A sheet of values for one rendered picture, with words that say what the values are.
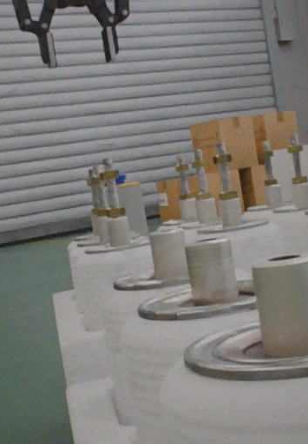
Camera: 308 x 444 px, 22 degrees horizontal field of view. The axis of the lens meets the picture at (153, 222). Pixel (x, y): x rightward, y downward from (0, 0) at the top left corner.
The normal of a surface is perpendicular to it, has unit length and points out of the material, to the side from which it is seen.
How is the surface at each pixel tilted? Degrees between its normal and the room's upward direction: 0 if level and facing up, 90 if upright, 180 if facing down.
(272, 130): 90
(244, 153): 90
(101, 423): 0
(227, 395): 43
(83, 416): 0
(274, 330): 90
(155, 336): 57
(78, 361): 90
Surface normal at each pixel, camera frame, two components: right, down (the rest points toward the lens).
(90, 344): 0.14, 0.03
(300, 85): 0.51, -0.04
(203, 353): -0.09, -0.99
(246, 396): -0.43, -0.65
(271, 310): -0.63, 0.15
